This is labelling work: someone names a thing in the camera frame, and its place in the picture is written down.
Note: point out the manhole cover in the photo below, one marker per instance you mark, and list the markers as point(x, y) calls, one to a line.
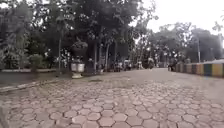
point(95, 80)

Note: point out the white planter pot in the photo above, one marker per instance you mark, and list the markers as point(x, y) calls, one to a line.
point(77, 67)

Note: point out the hexagonal paver path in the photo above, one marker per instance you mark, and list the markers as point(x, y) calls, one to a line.
point(133, 100)

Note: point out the row of trees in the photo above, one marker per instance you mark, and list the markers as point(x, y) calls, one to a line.
point(100, 20)

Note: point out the dark bare ground strip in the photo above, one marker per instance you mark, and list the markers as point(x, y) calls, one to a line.
point(26, 77)

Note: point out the thin pole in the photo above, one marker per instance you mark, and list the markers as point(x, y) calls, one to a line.
point(199, 50)

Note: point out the grey concrete kerb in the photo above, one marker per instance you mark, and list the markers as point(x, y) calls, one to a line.
point(26, 85)

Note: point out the colourful striped low wall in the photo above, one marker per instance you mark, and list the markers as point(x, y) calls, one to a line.
point(206, 69)

